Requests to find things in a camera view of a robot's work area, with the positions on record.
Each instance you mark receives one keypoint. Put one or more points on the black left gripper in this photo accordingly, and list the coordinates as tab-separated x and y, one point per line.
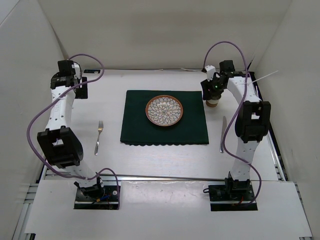
81	93

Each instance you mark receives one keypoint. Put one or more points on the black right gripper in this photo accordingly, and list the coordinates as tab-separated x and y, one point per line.
206	85

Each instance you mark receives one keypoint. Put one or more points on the metal cup with cork base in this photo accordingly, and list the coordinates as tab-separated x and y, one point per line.
212	103

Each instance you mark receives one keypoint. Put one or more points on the dark green cloth napkin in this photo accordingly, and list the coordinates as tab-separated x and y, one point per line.
138	130

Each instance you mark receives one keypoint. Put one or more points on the floral patterned ceramic plate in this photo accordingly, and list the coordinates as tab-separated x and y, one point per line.
164	110

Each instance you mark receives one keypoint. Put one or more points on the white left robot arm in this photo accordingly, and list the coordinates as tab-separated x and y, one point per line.
58	142

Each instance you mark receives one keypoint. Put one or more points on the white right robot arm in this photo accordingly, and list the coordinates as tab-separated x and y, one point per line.
251	120

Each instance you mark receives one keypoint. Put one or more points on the silver fork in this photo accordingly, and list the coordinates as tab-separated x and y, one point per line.
100	130

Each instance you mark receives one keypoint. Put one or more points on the silver table knife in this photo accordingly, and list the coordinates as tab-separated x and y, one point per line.
223	129

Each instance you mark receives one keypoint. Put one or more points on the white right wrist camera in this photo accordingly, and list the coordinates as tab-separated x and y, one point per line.
210	71

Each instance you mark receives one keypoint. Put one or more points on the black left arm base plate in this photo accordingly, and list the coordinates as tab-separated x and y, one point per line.
100	193

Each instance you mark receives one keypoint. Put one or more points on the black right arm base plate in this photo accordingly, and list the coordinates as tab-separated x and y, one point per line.
221	201

